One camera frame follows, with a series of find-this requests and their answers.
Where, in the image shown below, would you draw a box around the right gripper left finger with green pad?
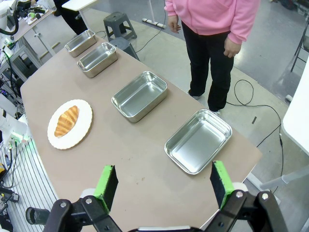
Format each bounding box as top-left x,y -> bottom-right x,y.
45,165 -> 121,232

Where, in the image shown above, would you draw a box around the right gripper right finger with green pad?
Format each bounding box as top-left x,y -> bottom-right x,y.
205,160 -> 288,232

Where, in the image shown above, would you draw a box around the person's left forearm pink sleeve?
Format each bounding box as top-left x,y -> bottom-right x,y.
227,0 -> 261,45

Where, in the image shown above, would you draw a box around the person's right forearm pink sleeve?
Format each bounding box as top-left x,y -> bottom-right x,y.
164,0 -> 180,17

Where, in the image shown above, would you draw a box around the rectangular stainless steel container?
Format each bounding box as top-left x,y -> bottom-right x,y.
164,108 -> 233,175
111,71 -> 168,123
77,42 -> 118,78

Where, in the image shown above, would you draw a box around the steel container with whitish floor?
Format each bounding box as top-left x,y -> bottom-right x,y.
64,29 -> 97,58

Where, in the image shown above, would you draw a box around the person's left hand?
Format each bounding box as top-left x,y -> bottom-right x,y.
223,38 -> 241,58

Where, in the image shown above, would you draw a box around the person's right hand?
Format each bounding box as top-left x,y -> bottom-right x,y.
168,15 -> 182,34

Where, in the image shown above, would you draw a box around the white scalloped round plate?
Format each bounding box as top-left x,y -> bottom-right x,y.
47,99 -> 93,150

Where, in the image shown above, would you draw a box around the black cylinder part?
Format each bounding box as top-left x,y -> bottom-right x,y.
25,206 -> 51,226

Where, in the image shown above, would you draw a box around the golden brown croissant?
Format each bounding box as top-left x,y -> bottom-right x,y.
54,105 -> 80,138

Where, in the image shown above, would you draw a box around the large white table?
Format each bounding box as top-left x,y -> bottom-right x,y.
259,70 -> 309,193

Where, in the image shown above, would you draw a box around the black trousers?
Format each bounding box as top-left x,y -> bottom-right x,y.
181,21 -> 235,112

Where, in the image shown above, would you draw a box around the low grey plastic stool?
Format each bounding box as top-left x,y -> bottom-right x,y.
109,37 -> 140,61

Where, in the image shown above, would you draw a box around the black folding chair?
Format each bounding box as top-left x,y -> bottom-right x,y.
290,23 -> 309,73

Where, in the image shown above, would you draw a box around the tall grey plastic stool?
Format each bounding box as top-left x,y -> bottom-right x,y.
103,11 -> 138,42

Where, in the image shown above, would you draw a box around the bystander in black clothes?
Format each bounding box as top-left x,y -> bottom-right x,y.
52,0 -> 88,36

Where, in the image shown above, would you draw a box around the pink zip hoodie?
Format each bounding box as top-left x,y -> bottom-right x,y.
164,0 -> 261,45

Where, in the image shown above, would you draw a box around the brown topped workbench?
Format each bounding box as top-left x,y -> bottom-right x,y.
13,7 -> 57,58

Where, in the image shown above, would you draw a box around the small white table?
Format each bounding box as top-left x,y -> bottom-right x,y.
62,0 -> 167,29

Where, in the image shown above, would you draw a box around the black floor cable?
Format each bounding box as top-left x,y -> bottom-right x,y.
225,79 -> 285,179

